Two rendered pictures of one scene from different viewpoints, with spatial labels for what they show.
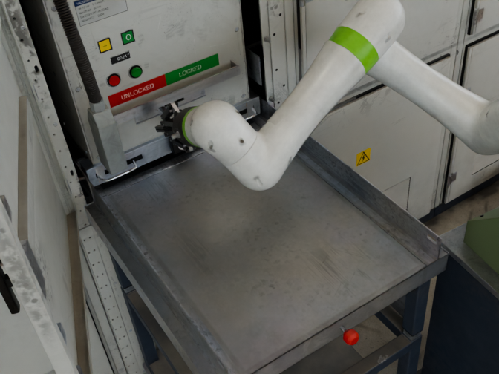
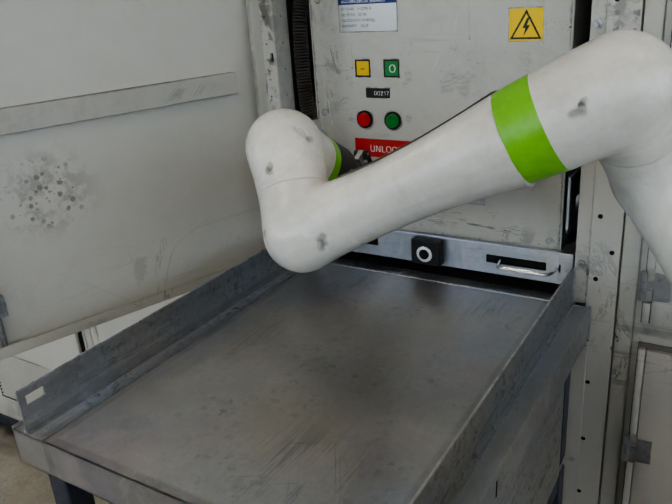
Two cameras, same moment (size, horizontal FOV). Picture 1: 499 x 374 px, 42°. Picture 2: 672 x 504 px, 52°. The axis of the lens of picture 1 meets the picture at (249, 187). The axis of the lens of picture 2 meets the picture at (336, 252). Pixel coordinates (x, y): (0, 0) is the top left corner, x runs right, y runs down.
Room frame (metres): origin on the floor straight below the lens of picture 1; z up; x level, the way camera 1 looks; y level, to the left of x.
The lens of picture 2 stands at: (0.71, -0.83, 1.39)
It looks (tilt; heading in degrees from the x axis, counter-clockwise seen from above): 21 degrees down; 61
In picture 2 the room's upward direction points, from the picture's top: 4 degrees counter-clockwise
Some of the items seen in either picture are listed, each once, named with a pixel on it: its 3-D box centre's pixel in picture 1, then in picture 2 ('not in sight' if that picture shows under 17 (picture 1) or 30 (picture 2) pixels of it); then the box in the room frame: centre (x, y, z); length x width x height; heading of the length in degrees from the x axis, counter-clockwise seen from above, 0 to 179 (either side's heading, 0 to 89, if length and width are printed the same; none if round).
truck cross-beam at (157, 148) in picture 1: (174, 136); (434, 245); (1.49, 0.19, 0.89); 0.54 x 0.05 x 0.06; 119
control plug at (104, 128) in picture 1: (106, 137); not in sight; (1.31, 0.34, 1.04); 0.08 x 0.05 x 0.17; 29
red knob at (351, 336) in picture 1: (347, 334); not in sight; (0.82, -0.17, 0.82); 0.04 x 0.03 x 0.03; 29
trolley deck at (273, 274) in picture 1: (255, 235); (332, 376); (1.14, 0.00, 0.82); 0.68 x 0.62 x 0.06; 29
